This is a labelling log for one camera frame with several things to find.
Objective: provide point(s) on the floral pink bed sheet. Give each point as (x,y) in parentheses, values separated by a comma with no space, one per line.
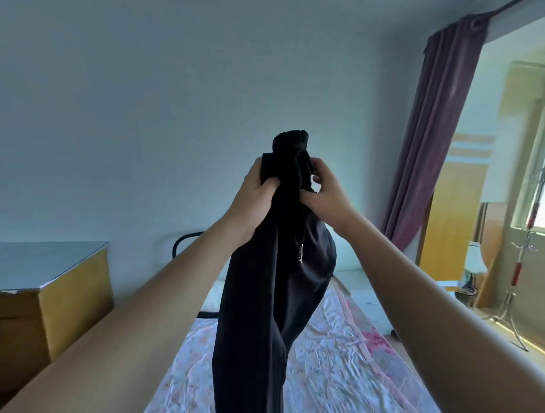
(340,357)

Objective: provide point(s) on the person's left fingers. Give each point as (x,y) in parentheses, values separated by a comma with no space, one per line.
(266,184)

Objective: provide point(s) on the white table lamp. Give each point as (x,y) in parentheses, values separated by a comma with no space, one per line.
(473,263)

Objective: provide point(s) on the white mattress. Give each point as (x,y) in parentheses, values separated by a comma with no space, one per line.
(362,293)

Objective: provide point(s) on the black trousers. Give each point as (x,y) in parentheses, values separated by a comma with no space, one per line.
(268,289)

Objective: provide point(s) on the person's left hand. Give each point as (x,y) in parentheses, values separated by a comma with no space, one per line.
(251,200)

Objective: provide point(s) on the person's left forearm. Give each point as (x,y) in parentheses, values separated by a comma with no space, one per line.
(123,332)

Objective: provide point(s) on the person's right hand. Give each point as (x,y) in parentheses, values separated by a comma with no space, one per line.
(330,200)

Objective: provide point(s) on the chrome coat stand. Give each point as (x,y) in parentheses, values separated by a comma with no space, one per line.
(521,255)

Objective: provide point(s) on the person's right fingers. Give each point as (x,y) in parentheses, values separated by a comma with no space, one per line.
(317,174)

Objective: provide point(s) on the yellow wooden desk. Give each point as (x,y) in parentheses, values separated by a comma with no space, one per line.
(47,298)

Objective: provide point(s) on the curtain rod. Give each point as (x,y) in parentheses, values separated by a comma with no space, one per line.
(506,8)

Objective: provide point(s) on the purple curtain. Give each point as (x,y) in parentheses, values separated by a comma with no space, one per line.
(434,136)

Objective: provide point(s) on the person's right forearm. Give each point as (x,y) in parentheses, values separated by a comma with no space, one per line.
(434,310)

